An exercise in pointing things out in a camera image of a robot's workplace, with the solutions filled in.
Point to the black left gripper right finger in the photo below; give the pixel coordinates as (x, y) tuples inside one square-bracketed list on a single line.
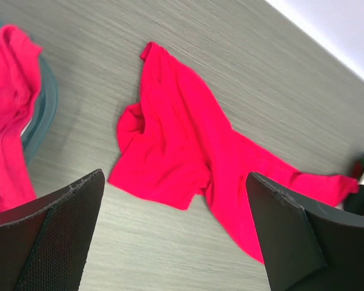
[(306, 244)]

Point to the red t-shirt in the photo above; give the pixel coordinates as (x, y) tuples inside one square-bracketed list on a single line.
[(20, 85), (177, 142)]

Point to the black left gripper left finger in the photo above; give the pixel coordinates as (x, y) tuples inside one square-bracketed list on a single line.
[(44, 243)]

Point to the red t-shirt in bin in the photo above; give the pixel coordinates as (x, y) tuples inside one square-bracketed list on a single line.
[(20, 85)]

